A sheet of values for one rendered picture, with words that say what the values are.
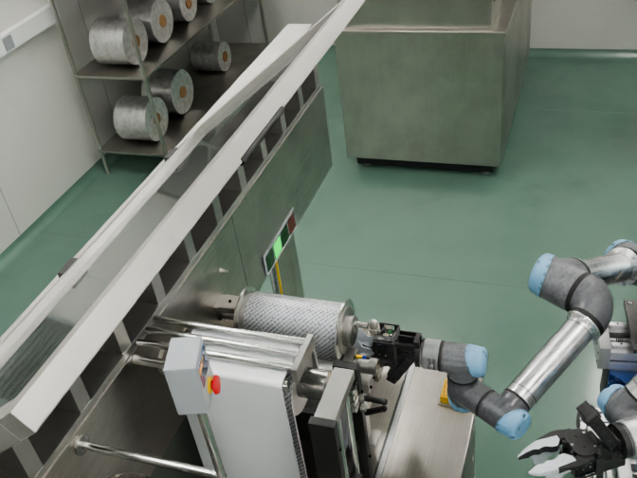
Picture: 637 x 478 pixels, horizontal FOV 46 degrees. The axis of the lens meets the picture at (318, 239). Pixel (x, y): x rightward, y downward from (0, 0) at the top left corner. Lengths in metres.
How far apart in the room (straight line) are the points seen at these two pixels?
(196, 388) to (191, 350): 0.06
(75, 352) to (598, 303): 1.45
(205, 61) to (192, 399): 4.92
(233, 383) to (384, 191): 3.18
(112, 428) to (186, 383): 0.46
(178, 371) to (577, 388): 2.47
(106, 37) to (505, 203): 2.58
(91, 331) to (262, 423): 0.81
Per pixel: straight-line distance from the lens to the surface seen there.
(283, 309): 1.78
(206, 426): 1.25
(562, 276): 2.01
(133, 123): 5.05
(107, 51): 4.88
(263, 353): 1.50
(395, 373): 1.91
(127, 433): 1.63
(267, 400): 1.48
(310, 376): 1.54
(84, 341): 0.78
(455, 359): 1.82
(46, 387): 0.75
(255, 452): 1.64
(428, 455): 1.98
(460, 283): 3.84
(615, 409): 1.79
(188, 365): 1.12
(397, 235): 4.17
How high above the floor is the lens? 2.47
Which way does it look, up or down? 36 degrees down
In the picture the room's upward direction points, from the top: 8 degrees counter-clockwise
